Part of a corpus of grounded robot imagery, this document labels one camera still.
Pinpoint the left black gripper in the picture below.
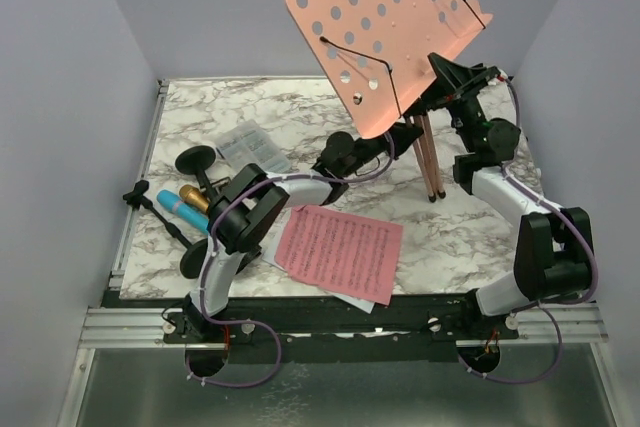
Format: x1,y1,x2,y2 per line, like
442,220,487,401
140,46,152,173
340,113,418,178

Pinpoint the pink music stand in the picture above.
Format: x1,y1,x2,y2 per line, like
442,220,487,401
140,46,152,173
285,0,493,201

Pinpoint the pink sheet music page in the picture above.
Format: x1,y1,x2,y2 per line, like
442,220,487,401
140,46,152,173
271,206,403,305

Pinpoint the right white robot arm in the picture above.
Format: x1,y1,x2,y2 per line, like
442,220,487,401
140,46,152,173
419,53,598,339

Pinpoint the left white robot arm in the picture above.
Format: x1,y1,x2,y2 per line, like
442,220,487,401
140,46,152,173
187,123,424,342

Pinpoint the clear plastic compartment box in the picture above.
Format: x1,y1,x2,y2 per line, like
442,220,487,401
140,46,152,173
214,120,291,173

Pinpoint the white paper sheet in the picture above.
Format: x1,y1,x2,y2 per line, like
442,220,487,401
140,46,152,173
263,239,375,314

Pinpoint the black desktop mic stand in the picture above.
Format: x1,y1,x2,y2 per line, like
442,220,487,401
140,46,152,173
175,145,231,201

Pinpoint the gold microphone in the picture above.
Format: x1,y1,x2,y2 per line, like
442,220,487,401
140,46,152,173
179,184,210,215

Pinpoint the blue microphone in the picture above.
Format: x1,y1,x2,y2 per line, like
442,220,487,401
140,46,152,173
156,190,209,235

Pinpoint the black round-base mic stand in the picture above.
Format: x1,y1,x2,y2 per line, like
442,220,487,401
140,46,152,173
122,179,211,281

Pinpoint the black mounting rail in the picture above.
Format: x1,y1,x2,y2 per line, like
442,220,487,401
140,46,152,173
102,291,521,366

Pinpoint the aluminium frame rail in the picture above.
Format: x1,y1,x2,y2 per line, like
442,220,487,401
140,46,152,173
79,308,164,349

